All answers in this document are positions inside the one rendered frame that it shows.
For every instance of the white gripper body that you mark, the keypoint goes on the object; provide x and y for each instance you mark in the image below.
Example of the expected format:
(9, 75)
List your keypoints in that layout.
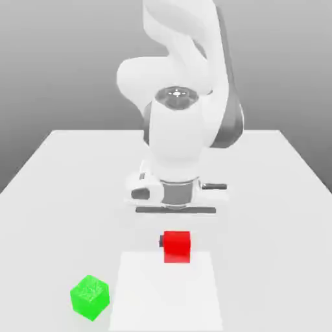
(176, 210)

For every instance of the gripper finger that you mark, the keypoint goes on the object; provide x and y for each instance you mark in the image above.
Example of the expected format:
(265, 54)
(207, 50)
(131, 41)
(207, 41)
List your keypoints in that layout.
(161, 240)

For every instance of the small red cube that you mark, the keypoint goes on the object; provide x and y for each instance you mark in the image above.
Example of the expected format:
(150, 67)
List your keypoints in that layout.
(177, 245)

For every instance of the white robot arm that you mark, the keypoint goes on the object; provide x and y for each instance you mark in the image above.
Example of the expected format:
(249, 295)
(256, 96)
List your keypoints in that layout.
(173, 135)

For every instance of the small green cube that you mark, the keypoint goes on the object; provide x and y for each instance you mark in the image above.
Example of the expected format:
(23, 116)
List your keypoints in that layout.
(89, 298)

